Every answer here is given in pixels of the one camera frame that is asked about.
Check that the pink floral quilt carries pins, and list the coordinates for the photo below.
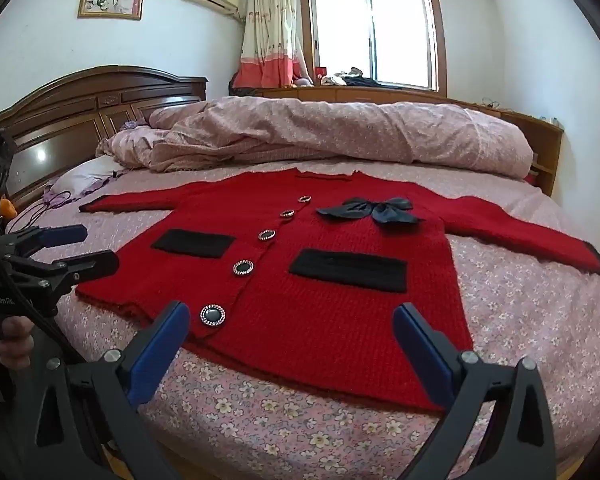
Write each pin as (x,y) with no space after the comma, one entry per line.
(330,130)

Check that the cream and red curtain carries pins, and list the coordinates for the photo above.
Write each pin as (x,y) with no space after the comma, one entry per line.
(270,35)

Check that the pile of clothes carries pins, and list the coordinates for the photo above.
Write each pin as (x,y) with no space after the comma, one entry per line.
(345,77)

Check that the small red box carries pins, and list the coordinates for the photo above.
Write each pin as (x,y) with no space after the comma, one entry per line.
(321,72)

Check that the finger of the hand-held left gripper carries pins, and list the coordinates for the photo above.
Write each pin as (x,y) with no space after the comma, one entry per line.
(65,235)
(92,265)

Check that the white pillow with purple ruffle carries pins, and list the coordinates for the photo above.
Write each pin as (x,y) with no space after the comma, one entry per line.
(82,175)

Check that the wooden framed window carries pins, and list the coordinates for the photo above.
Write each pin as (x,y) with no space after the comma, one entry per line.
(375,30)

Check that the dark wooden headboard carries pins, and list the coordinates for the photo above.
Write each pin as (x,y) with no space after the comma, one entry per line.
(70,115)

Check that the person's left hand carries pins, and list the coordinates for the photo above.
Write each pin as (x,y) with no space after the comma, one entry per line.
(15,342)

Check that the pink floral bed sheet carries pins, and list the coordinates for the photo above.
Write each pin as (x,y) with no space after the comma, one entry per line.
(530,335)

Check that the purple ruffled cloth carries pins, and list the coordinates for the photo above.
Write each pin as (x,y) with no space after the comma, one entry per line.
(132,125)

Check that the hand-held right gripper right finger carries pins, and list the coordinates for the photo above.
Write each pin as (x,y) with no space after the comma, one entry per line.
(420,355)

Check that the red knitted cardigan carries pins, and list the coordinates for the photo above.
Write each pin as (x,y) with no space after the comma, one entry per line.
(330,320)

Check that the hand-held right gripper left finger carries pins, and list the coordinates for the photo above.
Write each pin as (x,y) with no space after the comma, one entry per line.
(161,350)

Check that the orange cloth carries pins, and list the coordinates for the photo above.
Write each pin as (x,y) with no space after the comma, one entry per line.
(7,207)

